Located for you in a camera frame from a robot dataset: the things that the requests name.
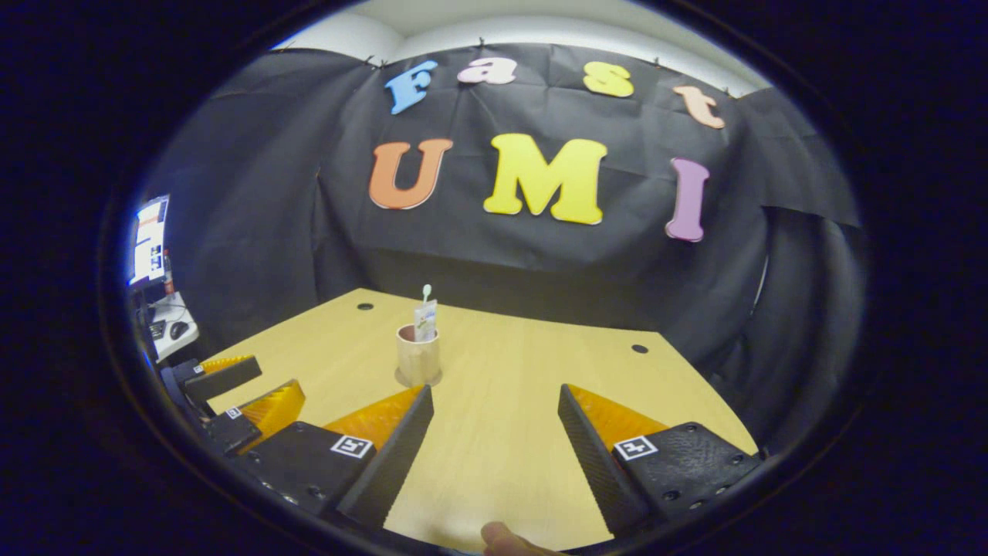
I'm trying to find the white side desk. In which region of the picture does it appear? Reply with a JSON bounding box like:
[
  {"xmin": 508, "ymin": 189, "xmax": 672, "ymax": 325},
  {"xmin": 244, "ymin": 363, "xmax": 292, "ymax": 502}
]
[{"xmin": 147, "ymin": 292, "xmax": 200, "ymax": 364}]

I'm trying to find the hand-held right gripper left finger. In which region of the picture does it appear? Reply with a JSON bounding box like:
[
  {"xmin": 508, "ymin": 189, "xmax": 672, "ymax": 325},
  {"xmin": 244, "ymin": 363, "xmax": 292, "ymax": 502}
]
[{"xmin": 232, "ymin": 384, "xmax": 435, "ymax": 531}]

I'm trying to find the computer monitor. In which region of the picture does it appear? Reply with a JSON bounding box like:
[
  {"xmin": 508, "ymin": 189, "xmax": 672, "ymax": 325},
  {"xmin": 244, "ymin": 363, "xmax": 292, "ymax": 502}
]
[{"xmin": 127, "ymin": 195, "xmax": 171, "ymax": 288}]

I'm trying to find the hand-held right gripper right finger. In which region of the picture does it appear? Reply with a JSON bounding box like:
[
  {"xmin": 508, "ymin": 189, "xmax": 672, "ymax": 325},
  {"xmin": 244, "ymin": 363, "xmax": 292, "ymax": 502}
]
[{"xmin": 557, "ymin": 383, "xmax": 765, "ymax": 537}]

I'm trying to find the beige cup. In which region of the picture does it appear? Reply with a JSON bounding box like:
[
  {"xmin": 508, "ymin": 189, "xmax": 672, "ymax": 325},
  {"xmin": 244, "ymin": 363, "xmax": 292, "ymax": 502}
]
[{"xmin": 396, "ymin": 324, "xmax": 442, "ymax": 387}]

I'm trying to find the wooden desktop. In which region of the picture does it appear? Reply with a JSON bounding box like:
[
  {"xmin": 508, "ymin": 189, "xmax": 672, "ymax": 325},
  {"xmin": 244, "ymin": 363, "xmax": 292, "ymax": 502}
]
[{"xmin": 202, "ymin": 288, "xmax": 761, "ymax": 553}]

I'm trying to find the black backdrop cloth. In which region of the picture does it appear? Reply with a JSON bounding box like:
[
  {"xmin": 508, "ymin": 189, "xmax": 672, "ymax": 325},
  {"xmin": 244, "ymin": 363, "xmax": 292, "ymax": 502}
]
[{"xmin": 135, "ymin": 42, "xmax": 865, "ymax": 456}]

